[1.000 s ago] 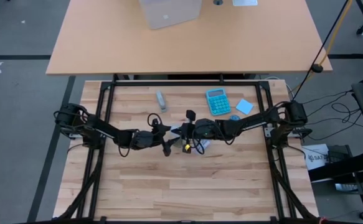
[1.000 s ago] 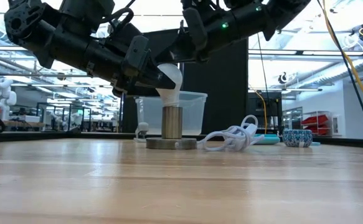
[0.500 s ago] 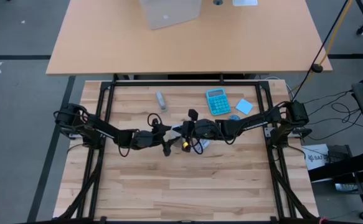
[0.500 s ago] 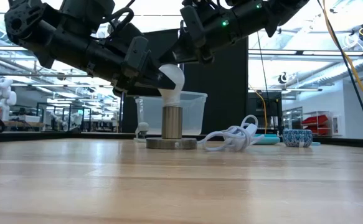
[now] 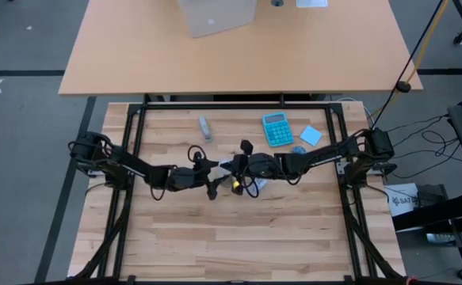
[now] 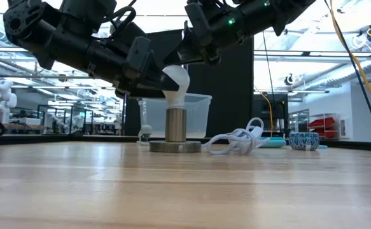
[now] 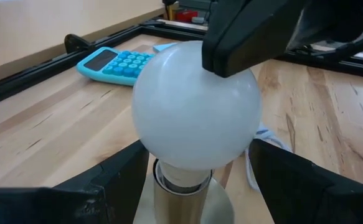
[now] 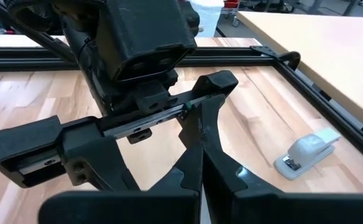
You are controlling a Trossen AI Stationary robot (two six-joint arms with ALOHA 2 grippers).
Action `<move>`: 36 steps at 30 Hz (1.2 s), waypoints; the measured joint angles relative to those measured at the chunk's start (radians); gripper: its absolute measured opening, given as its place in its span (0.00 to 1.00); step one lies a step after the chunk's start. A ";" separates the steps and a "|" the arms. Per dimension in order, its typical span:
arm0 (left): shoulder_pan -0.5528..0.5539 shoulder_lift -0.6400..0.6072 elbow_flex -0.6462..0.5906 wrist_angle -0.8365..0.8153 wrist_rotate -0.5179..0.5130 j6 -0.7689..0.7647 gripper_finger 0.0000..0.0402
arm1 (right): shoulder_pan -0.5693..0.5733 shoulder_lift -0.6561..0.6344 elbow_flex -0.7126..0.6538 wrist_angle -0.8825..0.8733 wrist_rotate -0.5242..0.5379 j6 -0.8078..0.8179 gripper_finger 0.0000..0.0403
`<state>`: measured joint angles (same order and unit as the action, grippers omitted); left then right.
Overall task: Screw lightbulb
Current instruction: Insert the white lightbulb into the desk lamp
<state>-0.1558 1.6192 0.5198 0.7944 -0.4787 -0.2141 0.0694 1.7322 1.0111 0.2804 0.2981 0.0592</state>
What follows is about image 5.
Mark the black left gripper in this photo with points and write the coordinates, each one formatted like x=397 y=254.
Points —
x=189 y=179

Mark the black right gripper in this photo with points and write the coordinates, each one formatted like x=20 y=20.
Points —
x=260 y=166

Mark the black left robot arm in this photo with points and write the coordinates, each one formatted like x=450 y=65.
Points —
x=96 y=152

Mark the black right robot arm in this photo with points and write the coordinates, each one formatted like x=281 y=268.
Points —
x=321 y=157

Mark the blue calculator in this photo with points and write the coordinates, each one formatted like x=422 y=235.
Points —
x=278 y=130

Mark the blue patterned tape roll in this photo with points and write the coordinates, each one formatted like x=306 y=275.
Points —
x=298 y=149

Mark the blue sticky note pad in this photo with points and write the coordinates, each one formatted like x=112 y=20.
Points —
x=311 y=135

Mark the light wooden desk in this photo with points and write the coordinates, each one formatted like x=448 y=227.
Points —
x=234 y=59

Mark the white printed cardboard box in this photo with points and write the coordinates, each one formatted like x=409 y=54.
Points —
x=401 y=200

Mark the white flat device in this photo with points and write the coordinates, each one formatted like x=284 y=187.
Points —
x=311 y=3

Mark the black aluminium table frame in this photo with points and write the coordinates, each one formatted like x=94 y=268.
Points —
x=234 y=106

